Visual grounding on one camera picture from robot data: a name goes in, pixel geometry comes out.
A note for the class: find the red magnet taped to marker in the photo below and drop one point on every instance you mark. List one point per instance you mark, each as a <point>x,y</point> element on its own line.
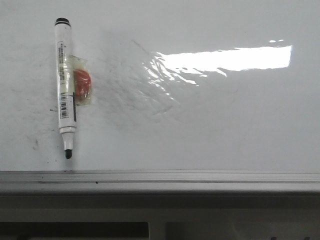
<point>82,80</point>

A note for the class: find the white black whiteboard marker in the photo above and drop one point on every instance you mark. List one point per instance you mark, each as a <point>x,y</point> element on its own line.
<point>67,120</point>

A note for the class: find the white whiteboard surface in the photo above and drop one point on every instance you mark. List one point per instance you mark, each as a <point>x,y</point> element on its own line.
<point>176,85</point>

